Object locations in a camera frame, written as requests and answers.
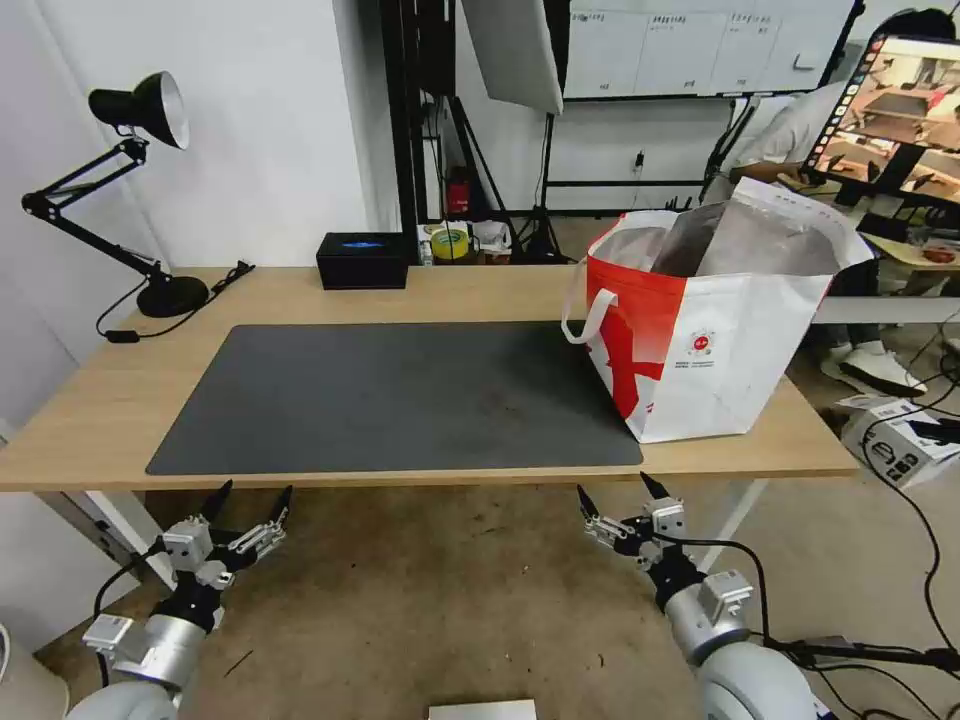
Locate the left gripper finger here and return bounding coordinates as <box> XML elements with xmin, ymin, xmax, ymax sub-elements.
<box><xmin>184</xmin><ymin>480</ymin><xmax>234</xmax><ymax>531</ymax></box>
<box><xmin>226</xmin><ymin>485</ymin><xmax>295</xmax><ymax>561</ymax></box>

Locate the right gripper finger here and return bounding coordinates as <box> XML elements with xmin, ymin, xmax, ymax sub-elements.
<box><xmin>638</xmin><ymin>471</ymin><xmax>684</xmax><ymax>519</ymax></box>
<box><xmin>575</xmin><ymin>484</ymin><xmax>640</xmax><ymax>558</ymax></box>

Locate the white red takeout bag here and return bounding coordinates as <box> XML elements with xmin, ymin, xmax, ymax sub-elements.
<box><xmin>560</xmin><ymin>176</ymin><xmax>877</xmax><ymax>446</ymax></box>

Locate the clear plastic bag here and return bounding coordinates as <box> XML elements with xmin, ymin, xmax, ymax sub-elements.
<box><xmin>470</xmin><ymin>220</ymin><xmax>514</xmax><ymax>266</ymax></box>

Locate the white table leg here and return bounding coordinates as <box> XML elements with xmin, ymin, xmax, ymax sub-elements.
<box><xmin>35</xmin><ymin>490</ymin><xmax>178</xmax><ymax>603</ymax></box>
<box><xmin>703</xmin><ymin>479</ymin><xmax>772</xmax><ymax>573</ymax></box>

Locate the dark grey desk mat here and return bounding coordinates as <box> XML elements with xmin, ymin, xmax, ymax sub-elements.
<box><xmin>144</xmin><ymin>322</ymin><xmax>646</xmax><ymax>478</ymax></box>

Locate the white round bin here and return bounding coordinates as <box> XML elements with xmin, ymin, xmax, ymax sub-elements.
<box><xmin>0</xmin><ymin>620</ymin><xmax>73</xmax><ymax>720</ymax></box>

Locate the black desk lamp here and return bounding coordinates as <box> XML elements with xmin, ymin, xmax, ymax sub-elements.
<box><xmin>20</xmin><ymin>70</ymin><xmax>211</xmax><ymax>319</ymax></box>

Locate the white robot front shell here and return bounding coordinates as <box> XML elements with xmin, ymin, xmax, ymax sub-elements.
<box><xmin>427</xmin><ymin>700</ymin><xmax>539</xmax><ymax>720</ymax></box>

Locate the white printed cardboard box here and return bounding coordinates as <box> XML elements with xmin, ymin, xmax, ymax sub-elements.
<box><xmin>837</xmin><ymin>396</ymin><xmax>960</xmax><ymax>491</ymax></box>

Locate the black tissue box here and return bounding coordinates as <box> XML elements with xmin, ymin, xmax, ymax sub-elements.
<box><xmin>314</xmin><ymin>232</ymin><xmax>409</xmax><ymax>292</ymax></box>

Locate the black light stand tripod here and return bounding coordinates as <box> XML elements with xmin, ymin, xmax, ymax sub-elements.
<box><xmin>508</xmin><ymin>112</ymin><xmax>577</xmax><ymax>265</ymax></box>

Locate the white side table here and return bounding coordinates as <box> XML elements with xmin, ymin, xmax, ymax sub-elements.
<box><xmin>812</xmin><ymin>293</ymin><xmax>960</xmax><ymax>326</ymax></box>

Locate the yellow tape roll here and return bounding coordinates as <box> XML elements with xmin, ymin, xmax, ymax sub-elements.
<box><xmin>430</xmin><ymin>227</ymin><xmax>472</xmax><ymax>265</ymax></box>

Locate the red fire extinguisher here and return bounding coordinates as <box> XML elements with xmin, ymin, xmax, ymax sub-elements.
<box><xmin>446</xmin><ymin>165</ymin><xmax>473</xmax><ymax>217</ymax></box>

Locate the person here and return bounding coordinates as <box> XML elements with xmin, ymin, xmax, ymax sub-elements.
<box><xmin>716</xmin><ymin>7</ymin><xmax>960</xmax><ymax>399</ymax></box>

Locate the whiteboard with papers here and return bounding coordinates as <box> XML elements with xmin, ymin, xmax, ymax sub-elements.
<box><xmin>557</xmin><ymin>0</ymin><xmax>865</xmax><ymax>103</ymax></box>

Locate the tilted monitor screen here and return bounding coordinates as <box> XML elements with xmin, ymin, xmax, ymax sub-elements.
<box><xmin>797</xmin><ymin>28</ymin><xmax>960</xmax><ymax>208</ymax></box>

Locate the white softbox light panel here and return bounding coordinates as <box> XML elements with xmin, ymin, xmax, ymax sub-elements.
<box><xmin>458</xmin><ymin>0</ymin><xmax>566</xmax><ymax>116</ymax></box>

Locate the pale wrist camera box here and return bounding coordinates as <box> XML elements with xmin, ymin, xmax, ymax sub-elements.
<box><xmin>647</xmin><ymin>500</ymin><xmax>688</xmax><ymax>544</ymax></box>
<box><xmin>162</xmin><ymin>521</ymin><xmax>214</xmax><ymax>574</ymax></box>

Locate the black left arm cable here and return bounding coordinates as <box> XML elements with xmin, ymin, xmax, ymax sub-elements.
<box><xmin>92</xmin><ymin>541</ymin><xmax>181</xmax><ymax>618</ymax></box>

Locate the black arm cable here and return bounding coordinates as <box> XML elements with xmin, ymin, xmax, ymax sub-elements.
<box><xmin>92</xmin><ymin>541</ymin><xmax>181</xmax><ymax>618</ymax></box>
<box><xmin>678</xmin><ymin>536</ymin><xmax>960</xmax><ymax>674</ymax></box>

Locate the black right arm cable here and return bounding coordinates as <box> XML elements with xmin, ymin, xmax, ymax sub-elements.
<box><xmin>678</xmin><ymin>536</ymin><xmax>960</xmax><ymax>674</ymax></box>

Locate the black lamp power cable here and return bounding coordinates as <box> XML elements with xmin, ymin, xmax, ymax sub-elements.
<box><xmin>95</xmin><ymin>258</ymin><xmax>257</xmax><ymax>346</ymax></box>

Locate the black floor cable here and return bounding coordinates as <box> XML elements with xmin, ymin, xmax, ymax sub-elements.
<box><xmin>860</xmin><ymin>416</ymin><xmax>960</xmax><ymax>652</ymax></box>

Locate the black metal frame rack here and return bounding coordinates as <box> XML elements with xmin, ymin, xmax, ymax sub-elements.
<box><xmin>377</xmin><ymin>0</ymin><xmax>460</xmax><ymax>265</ymax></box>

